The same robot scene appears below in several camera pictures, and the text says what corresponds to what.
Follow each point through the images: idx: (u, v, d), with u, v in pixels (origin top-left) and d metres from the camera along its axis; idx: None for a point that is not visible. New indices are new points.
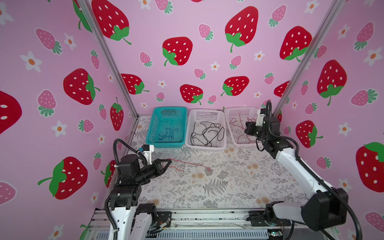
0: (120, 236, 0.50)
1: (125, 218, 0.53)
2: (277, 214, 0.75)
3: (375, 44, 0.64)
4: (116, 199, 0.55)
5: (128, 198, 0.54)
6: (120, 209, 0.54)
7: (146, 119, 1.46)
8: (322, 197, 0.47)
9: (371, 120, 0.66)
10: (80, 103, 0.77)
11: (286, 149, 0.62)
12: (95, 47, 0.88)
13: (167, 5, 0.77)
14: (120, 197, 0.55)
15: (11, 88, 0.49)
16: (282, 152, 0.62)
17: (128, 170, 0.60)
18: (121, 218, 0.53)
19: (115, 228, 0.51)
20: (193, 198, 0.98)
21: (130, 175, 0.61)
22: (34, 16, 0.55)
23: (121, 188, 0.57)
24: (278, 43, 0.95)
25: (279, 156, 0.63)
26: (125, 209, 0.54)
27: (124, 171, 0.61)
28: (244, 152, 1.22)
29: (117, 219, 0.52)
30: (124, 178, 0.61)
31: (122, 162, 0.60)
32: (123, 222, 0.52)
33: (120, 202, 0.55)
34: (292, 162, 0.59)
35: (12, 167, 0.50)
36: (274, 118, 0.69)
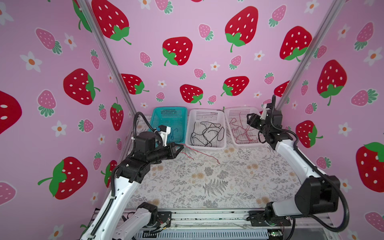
0: (115, 204, 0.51)
1: (124, 189, 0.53)
2: (277, 212, 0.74)
3: (375, 44, 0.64)
4: (123, 170, 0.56)
5: (134, 173, 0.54)
6: (123, 180, 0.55)
7: (146, 119, 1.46)
8: (314, 181, 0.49)
9: (371, 120, 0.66)
10: (80, 103, 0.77)
11: (286, 140, 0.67)
12: (95, 47, 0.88)
13: (167, 5, 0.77)
14: (128, 168, 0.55)
15: (11, 88, 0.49)
16: (281, 142, 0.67)
17: (142, 146, 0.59)
18: (121, 188, 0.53)
19: (112, 195, 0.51)
20: (193, 198, 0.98)
21: (143, 151, 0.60)
22: (34, 16, 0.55)
23: (130, 161, 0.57)
24: (278, 43, 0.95)
25: (278, 146, 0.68)
26: (128, 180, 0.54)
27: (138, 146, 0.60)
28: (244, 152, 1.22)
29: (118, 188, 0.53)
30: (137, 153, 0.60)
31: (139, 137, 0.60)
32: (121, 193, 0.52)
33: (126, 173, 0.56)
34: (290, 151, 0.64)
35: (12, 167, 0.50)
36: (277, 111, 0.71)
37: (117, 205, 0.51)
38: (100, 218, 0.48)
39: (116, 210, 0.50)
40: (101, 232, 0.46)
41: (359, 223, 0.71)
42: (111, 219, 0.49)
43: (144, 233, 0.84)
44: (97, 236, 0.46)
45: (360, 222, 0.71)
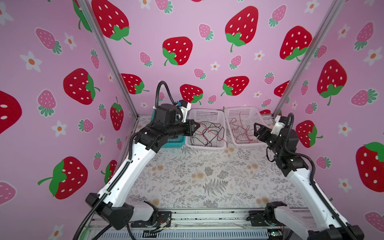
0: (131, 167, 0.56)
1: (141, 156, 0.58)
2: (277, 218, 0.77)
3: (375, 44, 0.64)
4: (141, 137, 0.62)
5: (151, 140, 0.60)
6: (140, 146, 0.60)
7: (146, 119, 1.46)
8: (335, 233, 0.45)
9: (371, 120, 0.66)
10: (80, 103, 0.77)
11: (300, 170, 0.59)
12: (95, 47, 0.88)
13: (167, 5, 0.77)
14: (146, 135, 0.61)
15: (11, 87, 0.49)
16: (296, 173, 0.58)
17: (162, 116, 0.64)
18: (137, 154, 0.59)
19: (129, 158, 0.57)
20: (193, 198, 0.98)
21: (162, 122, 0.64)
22: (34, 16, 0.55)
23: (149, 130, 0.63)
24: (278, 43, 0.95)
25: (292, 176, 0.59)
26: (145, 147, 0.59)
27: (158, 116, 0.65)
28: (244, 152, 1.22)
29: (135, 153, 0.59)
30: (156, 123, 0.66)
31: (161, 107, 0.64)
32: (137, 158, 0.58)
33: (143, 140, 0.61)
34: (305, 186, 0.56)
35: (12, 167, 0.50)
36: (293, 133, 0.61)
37: (133, 168, 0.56)
38: (116, 177, 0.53)
39: (132, 172, 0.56)
40: (117, 190, 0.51)
41: (359, 223, 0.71)
42: (126, 180, 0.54)
43: (144, 233, 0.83)
44: (113, 192, 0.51)
45: (360, 222, 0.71)
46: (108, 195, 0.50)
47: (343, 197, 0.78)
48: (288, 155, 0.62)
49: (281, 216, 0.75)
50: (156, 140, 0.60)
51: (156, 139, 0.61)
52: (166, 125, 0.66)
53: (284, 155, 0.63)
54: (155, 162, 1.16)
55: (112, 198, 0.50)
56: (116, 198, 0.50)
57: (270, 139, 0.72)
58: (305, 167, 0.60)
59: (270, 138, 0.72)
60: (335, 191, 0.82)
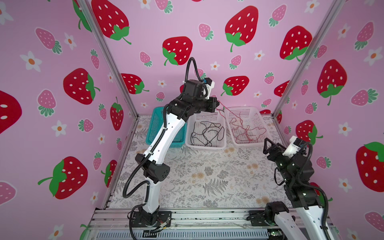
0: (166, 134, 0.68)
1: (173, 124, 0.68)
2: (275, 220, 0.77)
3: (375, 44, 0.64)
4: (172, 108, 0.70)
5: (181, 111, 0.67)
6: (172, 116, 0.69)
7: (146, 119, 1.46)
8: None
9: (371, 120, 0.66)
10: (80, 103, 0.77)
11: (312, 208, 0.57)
12: (95, 47, 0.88)
13: (167, 5, 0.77)
14: (176, 107, 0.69)
15: (11, 87, 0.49)
16: (307, 211, 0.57)
17: (191, 89, 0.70)
18: (170, 123, 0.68)
19: (165, 126, 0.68)
20: (193, 198, 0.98)
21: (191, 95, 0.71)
22: (35, 16, 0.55)
23: (178, 103, 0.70)
24: (278, 43, 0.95)
25: (302, 213, 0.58)
26: (176, 117, 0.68)
27: (188, 89, 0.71)
28: (244, 152, 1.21)
29: (169, 122, 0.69)
30: (185, 96, 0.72)
31: (190, 82, 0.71)
32: (171, 126, 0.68)
33: (174, 111, 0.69)
34: (315, 228, 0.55)
35: (12, 166, 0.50)
36: (308, 165, 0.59)
37: (168, 134, 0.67)
38: (156, 142, 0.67)
39: (168, 137, 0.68)
40: (157, 151, 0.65)
41: (359, 223, 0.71)
42: (163, 144, 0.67)
43: (144, 233, 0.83)
44: (155, 153, 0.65)
45: (360, 222, 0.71)
46: (152, 154, 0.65)
47: (343, 197, 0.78)
48: (300, 186, 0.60)
49: (283, 228, 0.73)
50: (184, 110, 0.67)
51: (185, 109, 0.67)
52: (194, 98, 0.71)
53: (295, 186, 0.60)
54: None
55: (155, 157, 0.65)
56: (157, 157, 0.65)
57: (280, 161, 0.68)
58: (317, 205, 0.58)
59: (280, 160, 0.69)
60: (335, 191, 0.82)
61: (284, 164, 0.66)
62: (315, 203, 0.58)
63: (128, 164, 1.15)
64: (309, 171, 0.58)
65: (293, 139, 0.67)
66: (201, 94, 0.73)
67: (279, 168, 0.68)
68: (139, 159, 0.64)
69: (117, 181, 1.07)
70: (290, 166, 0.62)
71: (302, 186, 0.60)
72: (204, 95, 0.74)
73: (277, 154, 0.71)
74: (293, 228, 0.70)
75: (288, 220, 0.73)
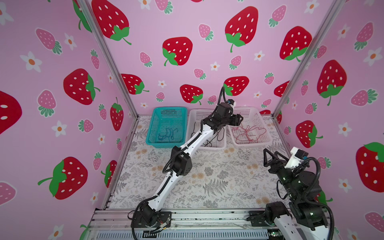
0: (200, 137, 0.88)
1: (207, 132, 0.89)
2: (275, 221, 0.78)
3: (375, 44, 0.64)
4: (207, 121, 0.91)
5: (213, 125, 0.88)
6: (206, 126, 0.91)
7: (146, 119, 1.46)
8: None
9: (370, 120, 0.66)
10: (80, 103, 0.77)
11: (318, 228, 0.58)
12: (95, 47, 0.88)
13: (167, 5, 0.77)
14: (210, 121, 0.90)
15: (11, 87, 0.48)
16: (313, 232, 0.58)
17: (221, 110, 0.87)
18: (205, 130, 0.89)
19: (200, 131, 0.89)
20: (193, 198, 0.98)
21: (220, 115, 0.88)
22: (35, 16, 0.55)
23: (212, 119, 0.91)
24: (278, 44, 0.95)
25: (307, 232, 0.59)
26: (210, 128, 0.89)
27: (218, 110, 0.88)
28: (244, 152, 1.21)
29: (204, 129, 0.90)
30: (216, 114, 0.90)
31: (222, 105, 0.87)
32: (205, 133, 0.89)
33: (208, 123, 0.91)
34: None
35: (12, 167, 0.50)
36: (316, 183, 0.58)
37: (201, 137, 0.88)
38: (192, 140, 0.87)
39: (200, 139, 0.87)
40: (191, 147, 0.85)
41: (360, 223, 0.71)
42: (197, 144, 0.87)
43: (144, 233, 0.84)
44: (189, 148, 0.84)
45: (359, 221, 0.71)
46: (186, 148, 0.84)
47: (344, 197, 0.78)
48: (306, 205, 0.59)
49: (282, 230, 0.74)
50: (216, 126, 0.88)
51: (216, 126, 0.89)
52: (223, 117, 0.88)
53: (301, 203, 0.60)
54: (154, 162, 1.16)
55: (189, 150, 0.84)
56: (190, 152, 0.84)
57: (284, 175, 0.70)
58: (324, 224, 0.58)
59: (283, 174, 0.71)
60: (335, 191, 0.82)
61: (288, 178, 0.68)
62: (321, 222, 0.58)
63: (128, 164, 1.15)
64: (317, 189, 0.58)
65: (295, 151, 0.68)
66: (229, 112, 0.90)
67: (283, 182, 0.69)
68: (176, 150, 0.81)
69: (117, 181, 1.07)
70: (295, 182, 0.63)
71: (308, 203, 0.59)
72: (232, 113, 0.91)
73: (278, 167, 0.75)
74: (293, 234, 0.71)
75: (288, 224, 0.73)
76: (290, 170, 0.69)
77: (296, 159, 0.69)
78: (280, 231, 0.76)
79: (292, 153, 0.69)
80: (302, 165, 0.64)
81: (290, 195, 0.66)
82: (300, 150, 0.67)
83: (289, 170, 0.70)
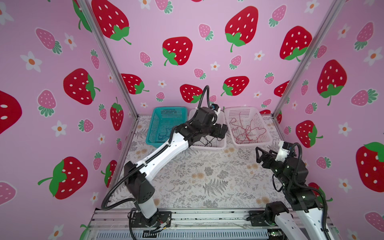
0: (168, 149, 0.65)
1: (178, 143, 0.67)
2: (275, 220, 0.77)
3: (375, 44, 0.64)
4: (181, 129, 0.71)
5: (189, 134, 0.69)
6: (179, 136, 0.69)
7: (146, 119, 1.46)
8: None
9: (370, 120, 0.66)
10: (80, 103, 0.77)
11: (312, 211, 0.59)
12: (95, 47, 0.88)
13: (167, 5, 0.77)
14: (185, 129, 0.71)
15: (11, 87, 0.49)
16: (307, 214, 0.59)
17: (202, 116, 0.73)
18: (175, 141, 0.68)
19: (168, 142, 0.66)
20: (193, 198, 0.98)
21: (201, 122, 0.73)
22: (35, 16, 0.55)
23: (188, 126, 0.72)
24: (278, 44, 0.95)
25: (302, 216, 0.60)
26: (183, 138, 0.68)
27: (199, 116, 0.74)
28: (244, 152, 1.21)
29: (174, 140, 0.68)
30: (195, 121, 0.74)
31: (203, 110, 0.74)
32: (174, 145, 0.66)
33: (182, 132, 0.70)
34: (316, 230, 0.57)
35: (13, 167, 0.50)
36: (302, 166, 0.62)
37: (169, 151, 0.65)
38: (153, 155, 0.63)
39: (167, 154, 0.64)
40: (152, 165, 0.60)
41: (360, 223, 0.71)
42: (159, 161, 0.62)
43: (144, 233, 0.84)
44: (148, 166, 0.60)
45: (359, 221, 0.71)
46: (144, 167, 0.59)
47: (344, 197, 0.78)
48: (298, 189, 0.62)
49: (283, 228, 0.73)
50: (191, 135, 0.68)
51: (191, 136, 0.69)
52: (203, 125, 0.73)
53: (293, 188, 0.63)
54: None
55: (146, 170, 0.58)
56: (149, 172, 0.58)
57: (275, 166, 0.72)
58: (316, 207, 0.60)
59: (275, 166, 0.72)
60: (335, 191, 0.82)
61: (280, 169, 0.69)
62: (314, 205, 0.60)
63: None
64: (304, 172, 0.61)
65: (282, 143, 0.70)
66: (211, 122, 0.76)
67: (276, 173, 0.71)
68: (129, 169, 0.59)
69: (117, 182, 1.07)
70: (285, 169, 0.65)
71: (300, 188, 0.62)
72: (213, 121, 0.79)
73: (270, 161, 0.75)
74: (294, 229, 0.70)
75: (288, 221, 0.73)
76: (281, 162, 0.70)
77: (284, 150, 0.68)
78: (281, 229, 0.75)
79: (279, 146, 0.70)
80: (290, 155, 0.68)
81: (283, 184, 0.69)
82: (286, 141, 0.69)
83: (280, 163, 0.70)
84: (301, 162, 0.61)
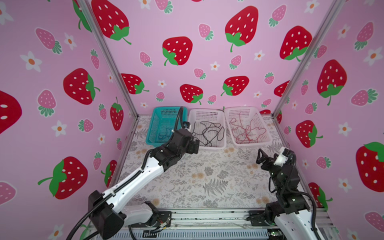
0: (140, 177, 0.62)
1: (152, 169, 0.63)
2: (275, 221, 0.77)
3: (375, 44, 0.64)
4: (156, 153, 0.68)
5: (164, 159, 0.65)
6: (154, 160, 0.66)
7: (146, 119, 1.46)
8: None
9: (370, 120, 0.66)
10: (80, 103, 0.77)
11: (302, 212, 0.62)
12: (95, 47, 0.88)
13: (167, 5, 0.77)
14: (160, 153, 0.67)
15: (11, 87, 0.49)
16: (298, 215, 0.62)
17: (178, 139, 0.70)
18: (150, 167, 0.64)
19: (142, 168, 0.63)
20: (193, 198, 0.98)
21: (177, 144, 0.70)
22: (35, 16, 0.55)
23: (163, 149, 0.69)
24: (278, 44, 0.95)
25: (294, 218, 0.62)
26: (157, 163, 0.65)
27: (175, 139, 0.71)
28: (244, 152, 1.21)
29: (148, 165, 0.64)
30: (171, 144, 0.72)
31: (179, 132, 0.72)
32: (148, 170, 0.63)
33: (156, 157, 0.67)
34: (307, 231, 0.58)
35: (13, 166, 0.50)
36: (295, 173, 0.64)
37: (142, 178, 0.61)
38: (124, 182, 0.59)
39: (140, 181, 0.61)
40: (121, 194, 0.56)
41: (360, 223, 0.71)
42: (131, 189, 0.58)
43: (144, 233, 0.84)
44: (117, 196, 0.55)
45: (359, 221, 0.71)
46: (112, 197, 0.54)
47: (344, 197, 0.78)
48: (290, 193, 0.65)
49: (282, 229, 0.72)
50: (166, 160, 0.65)
51: (166, 160, 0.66)
52: (179, 148, 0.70)
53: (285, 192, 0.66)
54: None
55: (115, 201, 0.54)
56: (117, 202, 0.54)
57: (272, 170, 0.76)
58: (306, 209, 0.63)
59: (272, 169, 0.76)
60: (335, 191, 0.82)
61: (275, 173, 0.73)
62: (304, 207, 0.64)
63: (128, 164, 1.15)
64: (297, 179, 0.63)
65: (282, 150, 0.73)
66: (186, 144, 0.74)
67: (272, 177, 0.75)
68: (94, 201, 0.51)
69: (117, 181, 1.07)
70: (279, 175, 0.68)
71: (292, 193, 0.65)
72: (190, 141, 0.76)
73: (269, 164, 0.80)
74: (294, 231, 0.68)
75: (289, 223, 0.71)
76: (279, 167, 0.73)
77: (283, 157, 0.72)
78: (281, 230, 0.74)
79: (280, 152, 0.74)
80: (288, 162, 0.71)
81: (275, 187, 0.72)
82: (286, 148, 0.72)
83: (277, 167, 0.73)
84: (294, 170, 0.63)
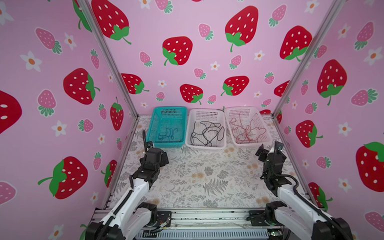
0: (133, 195, 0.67)
1: (140, 186, 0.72)
2: (277, 218, 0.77)
3: (375, 44, 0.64)
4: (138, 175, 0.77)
5: (148, 176, 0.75)
6: (139, 180, 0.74)
7: (146, 119, 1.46)
8: (323, 227, 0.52)
9: (371, 120, 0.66)
10: (80, 103, 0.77)
11: (284, 186, 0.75)
12: (95, 47, 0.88)
13: (167, 5, 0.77)
14: (142, 173, 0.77)
15: (11, 87, 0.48)
16: (281, 188, 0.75)
17: (152, 157, 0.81)
18: (138, 185, 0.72)
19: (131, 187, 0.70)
20: (193, 198, 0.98)
21: (152, 162, 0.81)
22: (34, 16, 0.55)
23: (143, 170, 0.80)
24: (278, 44, 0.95)
25: (280, 192, 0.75)
26: (143, 180, 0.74)
27: (149, 158, 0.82)
28: (244, 152, 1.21)
29: (136, 185, 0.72)
30: (147, 164, 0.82)
31: (150, 151, 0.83)
32: (138, 188, 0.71)
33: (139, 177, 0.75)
34: (291, 196, 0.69)
35: (13, 166, 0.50)
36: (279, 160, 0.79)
37: (134, 196, 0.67)
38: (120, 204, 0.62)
39: (134, 198, 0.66)
40: (121, 214, 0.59)
41: (360, 223, 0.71)
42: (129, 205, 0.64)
43: (144, 233, 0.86)
44: (117, 216, 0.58)
45: (359, 221, 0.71)
46: (114, 217, 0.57)
47: (344, 197, 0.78)
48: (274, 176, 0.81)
49: (282, 219, 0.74)
50: (150, 177, 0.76)
51: (150, 177, 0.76)
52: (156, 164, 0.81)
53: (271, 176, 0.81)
54: None
55: (117, 221, 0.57)
56: (121, 221, 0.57)
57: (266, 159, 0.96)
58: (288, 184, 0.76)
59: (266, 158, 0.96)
60: (336, 191, 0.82)
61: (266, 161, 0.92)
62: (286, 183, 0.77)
63: (128, 164, 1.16)
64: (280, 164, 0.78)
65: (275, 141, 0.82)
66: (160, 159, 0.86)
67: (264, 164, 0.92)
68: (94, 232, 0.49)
69: (117, 181, 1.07)
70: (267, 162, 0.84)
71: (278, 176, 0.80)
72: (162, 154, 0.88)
73: None
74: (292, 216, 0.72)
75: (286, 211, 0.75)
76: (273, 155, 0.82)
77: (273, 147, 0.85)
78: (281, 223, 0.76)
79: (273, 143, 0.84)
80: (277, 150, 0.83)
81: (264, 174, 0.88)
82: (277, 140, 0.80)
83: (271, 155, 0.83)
84: (277, 156, 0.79)
